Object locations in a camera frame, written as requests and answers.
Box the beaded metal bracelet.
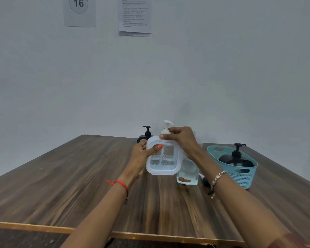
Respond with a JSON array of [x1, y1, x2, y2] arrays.
[[209, 170, 227, 199]]

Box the small black pump bottle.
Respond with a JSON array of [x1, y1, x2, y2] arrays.
[[137, 126, 152, 144]]

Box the person's left forearm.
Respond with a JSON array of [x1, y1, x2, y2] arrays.
[[60, 180, 130, 248]]

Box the red thread wristband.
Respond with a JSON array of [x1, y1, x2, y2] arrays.
[[106, 180, 130, 200]]

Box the person's right forearm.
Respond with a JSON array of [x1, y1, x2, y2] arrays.
[[200, 164, 310, 248]]

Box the white square pump soap dispenser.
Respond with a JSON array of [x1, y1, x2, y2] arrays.
[[145, 120, 184, 176]]

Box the clear plastic refill bottle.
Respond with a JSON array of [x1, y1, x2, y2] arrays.
[[176, 130, 203, 186]]

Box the teal plastic basket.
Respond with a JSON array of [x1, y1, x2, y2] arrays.
[[206, 145, 258, 190]]

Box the person's left hand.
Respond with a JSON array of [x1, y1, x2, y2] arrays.
[[116, 140, 163, 191]]

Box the large black pump bottle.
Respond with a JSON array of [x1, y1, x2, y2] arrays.
[[218, 143, 254, 174]]

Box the person's right hand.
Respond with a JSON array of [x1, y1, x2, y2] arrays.
[[159, 126, 219, 176]]

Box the printed instruction sheet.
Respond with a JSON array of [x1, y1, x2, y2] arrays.
[[118, 0, 152, 37]]

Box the loose black pump head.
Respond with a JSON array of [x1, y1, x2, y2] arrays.
[[198, 172, 212, 191]]

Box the paper sign with circled number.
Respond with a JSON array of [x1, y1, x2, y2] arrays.
[[64, 0, 97, 28]]

